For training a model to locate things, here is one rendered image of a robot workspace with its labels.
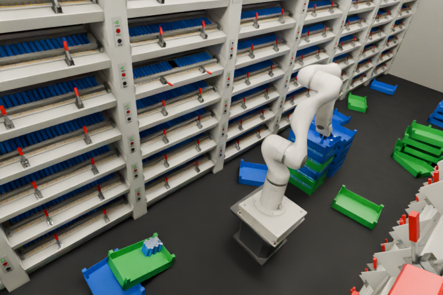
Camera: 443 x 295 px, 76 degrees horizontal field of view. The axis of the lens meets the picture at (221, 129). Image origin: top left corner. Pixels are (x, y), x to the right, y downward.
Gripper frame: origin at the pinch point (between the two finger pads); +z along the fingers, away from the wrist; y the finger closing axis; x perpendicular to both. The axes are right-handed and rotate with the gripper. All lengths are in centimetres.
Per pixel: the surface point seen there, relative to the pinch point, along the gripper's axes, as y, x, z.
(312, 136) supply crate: -8.5, 0.4, 8.4
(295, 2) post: -57, 51, -58
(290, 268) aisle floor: 30, -83, 14
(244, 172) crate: -41, -46, 31
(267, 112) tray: -58, 7, 20
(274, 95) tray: -54, 15, 4
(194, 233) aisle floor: -26, -107, 3
